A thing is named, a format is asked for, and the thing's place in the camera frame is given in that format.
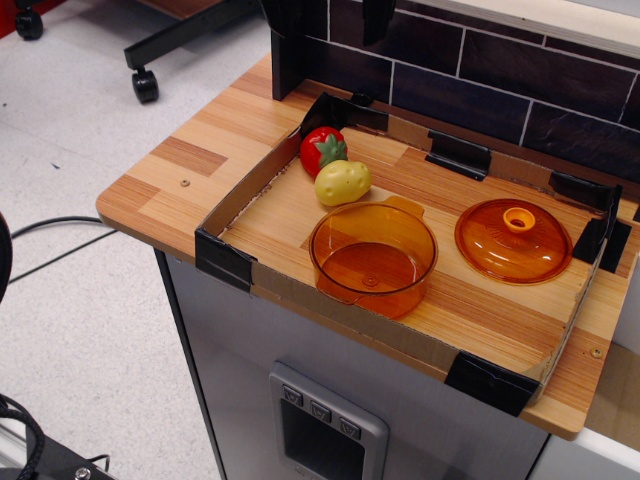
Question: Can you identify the grey toy oven panel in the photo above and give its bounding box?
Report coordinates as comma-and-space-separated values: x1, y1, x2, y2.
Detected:
269, 362, 389, 479

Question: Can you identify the black equipment with cables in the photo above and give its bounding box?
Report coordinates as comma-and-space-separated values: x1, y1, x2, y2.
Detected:
1, 395, 114, 479

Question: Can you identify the orange transparent plastic pot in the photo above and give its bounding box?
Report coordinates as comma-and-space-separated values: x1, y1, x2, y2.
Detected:
309, 196, 438, 319

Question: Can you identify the orange transparent pot lid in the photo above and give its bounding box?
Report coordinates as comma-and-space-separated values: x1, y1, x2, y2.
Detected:
454, 199, 573, 285

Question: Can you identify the dark vertical post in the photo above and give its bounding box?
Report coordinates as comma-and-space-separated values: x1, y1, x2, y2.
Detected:
260, 0, 328, 100

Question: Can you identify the yellow toy potato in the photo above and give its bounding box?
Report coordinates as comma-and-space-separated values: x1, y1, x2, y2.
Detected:
315, 160, 372, 206

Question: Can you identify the cardboard fence with black tape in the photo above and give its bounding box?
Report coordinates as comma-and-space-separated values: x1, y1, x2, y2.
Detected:
195, 94, 639, 430

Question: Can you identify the black floor cable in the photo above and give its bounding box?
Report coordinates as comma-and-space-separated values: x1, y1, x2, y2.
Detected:
8, 215, 119, 285

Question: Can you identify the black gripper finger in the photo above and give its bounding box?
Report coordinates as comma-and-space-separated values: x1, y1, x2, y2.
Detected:
362, 0, 396, 46

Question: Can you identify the black chair base with casters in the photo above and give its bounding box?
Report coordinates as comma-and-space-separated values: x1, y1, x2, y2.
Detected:
17, 1, 271, 104

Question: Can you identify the red toy strawberry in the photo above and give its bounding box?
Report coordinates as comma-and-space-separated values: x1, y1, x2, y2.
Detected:
299, 126, 348, 179

